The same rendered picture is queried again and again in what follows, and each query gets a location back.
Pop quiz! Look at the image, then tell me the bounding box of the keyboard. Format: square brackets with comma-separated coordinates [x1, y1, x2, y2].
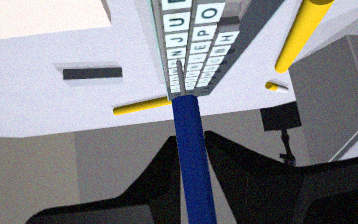
[145, 0, 288, 101]

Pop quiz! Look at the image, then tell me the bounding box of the white cylinder with yellow end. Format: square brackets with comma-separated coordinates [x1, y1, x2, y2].
[265, 82, 289, 93]

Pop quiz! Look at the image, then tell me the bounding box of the blue stylus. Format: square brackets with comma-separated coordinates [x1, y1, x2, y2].
[171, 59, 217, 224]

